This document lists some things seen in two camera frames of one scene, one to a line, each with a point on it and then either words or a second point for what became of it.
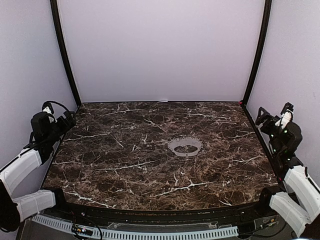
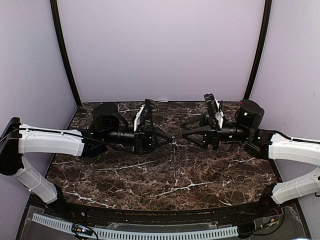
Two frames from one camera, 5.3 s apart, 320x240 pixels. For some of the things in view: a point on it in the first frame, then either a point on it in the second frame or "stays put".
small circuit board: x=82 y=230 stays put
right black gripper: x=271 y=120 to x=212 y=133
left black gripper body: x=64 y=125 to x=140 y=137
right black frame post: x=265 y=31 stays put
